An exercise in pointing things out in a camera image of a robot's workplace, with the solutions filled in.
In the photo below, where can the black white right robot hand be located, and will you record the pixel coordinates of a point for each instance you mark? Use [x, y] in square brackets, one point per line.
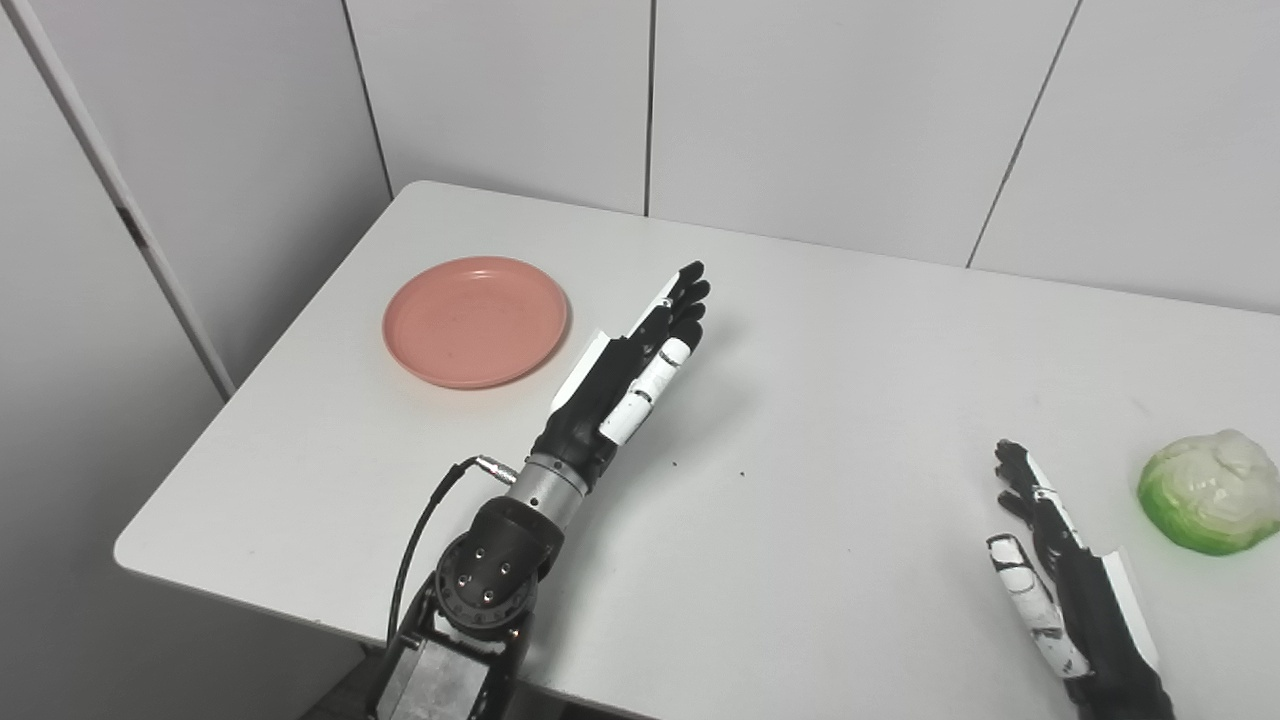
[1100, 630]

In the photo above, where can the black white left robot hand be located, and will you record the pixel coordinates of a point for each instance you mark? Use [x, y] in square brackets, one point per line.
[590, 400]

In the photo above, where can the pink round plate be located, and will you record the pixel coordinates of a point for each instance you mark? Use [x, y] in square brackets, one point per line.
[475, 322]

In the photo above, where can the green white cabbage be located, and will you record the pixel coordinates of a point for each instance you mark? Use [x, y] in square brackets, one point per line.
[1215, 495]

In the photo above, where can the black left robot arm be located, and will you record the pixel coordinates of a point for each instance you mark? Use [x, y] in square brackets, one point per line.
[490, 570]

